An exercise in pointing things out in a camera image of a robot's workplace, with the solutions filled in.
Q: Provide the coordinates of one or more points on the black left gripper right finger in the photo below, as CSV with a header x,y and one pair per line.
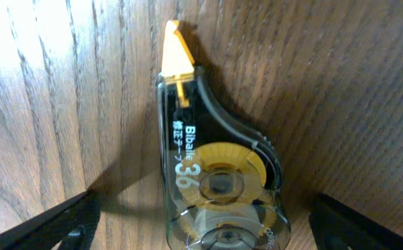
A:
x,y
336,226

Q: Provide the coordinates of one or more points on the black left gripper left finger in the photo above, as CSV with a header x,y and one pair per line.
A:
x,y
69,225

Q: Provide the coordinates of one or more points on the yellow black correction tape dispenser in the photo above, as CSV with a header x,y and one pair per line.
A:
x,y
222,179

